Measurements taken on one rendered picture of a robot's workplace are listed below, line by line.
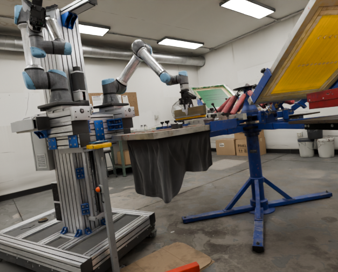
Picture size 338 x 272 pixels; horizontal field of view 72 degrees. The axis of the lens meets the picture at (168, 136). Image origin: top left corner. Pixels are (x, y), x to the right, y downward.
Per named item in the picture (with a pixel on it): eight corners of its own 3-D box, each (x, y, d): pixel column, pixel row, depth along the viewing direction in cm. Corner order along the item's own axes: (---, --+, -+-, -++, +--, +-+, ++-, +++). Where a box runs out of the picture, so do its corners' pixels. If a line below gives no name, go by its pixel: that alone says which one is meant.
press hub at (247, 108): (267, 219, 225) (253, 79, 218) (233, 210, 255) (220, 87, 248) (286, 206, 248) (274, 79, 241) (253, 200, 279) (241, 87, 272)
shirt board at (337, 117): (419, 126, 118) (418, 109, 117) (349, 136, 112) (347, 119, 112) (269, 127, 250) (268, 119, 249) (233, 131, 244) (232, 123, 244)
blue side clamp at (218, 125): (211, 131, 164) (210, 121, 164) (206, 131, 168) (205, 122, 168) (236, 127, 182) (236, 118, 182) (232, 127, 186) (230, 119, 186)
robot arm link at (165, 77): (132, 33, 187) (172, 75, 178) (139, 36, 197) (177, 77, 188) (123, 44, 191) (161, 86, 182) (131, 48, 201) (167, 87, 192)
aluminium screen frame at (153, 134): (153, 138, 135) (153, 132, 135) (111, 140, 181) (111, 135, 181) (235, 125, 183) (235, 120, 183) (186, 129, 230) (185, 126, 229)
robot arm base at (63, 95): (45, 105, 162) (42, 90, 161) (64, 105, 175) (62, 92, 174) (58, 102, 154) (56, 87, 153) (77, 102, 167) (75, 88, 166)
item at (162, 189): (167, 204, 148) (159, 137, 146) (132, 193, 184) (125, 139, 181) (171, 203, 150) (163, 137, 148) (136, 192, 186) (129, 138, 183)
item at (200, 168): (170, 203, 149) (161, 137, 147) (166, 202, 152) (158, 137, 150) (216, 184, 178) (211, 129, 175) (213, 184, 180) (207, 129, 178)
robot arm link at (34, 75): (51, 87, 155) (39, 4, 153) (25, 88, 147) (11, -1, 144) (48, 91, 165) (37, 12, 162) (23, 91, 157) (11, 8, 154)
